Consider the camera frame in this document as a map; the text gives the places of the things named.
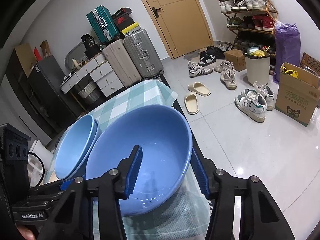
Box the blue bowl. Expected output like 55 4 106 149
86 105 193 217
55 115 102 180

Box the left hand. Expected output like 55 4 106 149
17 226 36 240

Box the stacked blue bowl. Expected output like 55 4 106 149
55 115 102 180

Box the beige slipper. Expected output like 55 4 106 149
188 82 211 96
184 92 199 115

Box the white green sneaker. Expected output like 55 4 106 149
235 88 267 123
253 81 276 111

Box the woven laundry basket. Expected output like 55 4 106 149
78 81 100 105

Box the white drawer desk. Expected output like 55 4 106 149
60 53 124 97

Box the black cabinet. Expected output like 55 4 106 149
5 51 83 139

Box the brown cardboard box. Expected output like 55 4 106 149
224 49 246 72

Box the large cardboard box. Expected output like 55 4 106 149
275 62 319 127

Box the beige suitcase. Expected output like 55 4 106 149
102 40 142 88

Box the white trash bin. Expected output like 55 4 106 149
242 47 270 85

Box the silver suitcase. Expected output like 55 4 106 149
123 29 164 79

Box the purple bag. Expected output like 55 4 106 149
273 21 301 84

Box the green suitcase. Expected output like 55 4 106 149
86 5 120 43

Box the wooden shoe rack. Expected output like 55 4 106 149
217 0 278 55

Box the wooden door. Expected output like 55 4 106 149
142 0 213 59

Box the black cable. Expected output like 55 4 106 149
27 151 46 188

